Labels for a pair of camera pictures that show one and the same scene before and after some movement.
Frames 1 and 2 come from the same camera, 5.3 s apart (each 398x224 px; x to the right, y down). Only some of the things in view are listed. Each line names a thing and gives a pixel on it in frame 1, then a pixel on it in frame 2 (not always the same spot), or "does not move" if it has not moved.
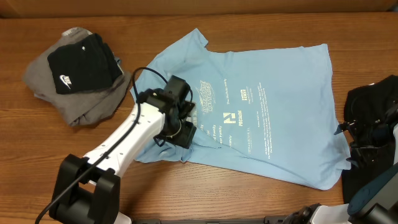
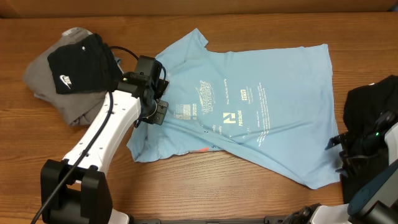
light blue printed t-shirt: [269, 110] does not move
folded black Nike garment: [89, 65] does not move
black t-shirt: [367, 103] does not move
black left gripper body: [180, 133] → [157, 113]
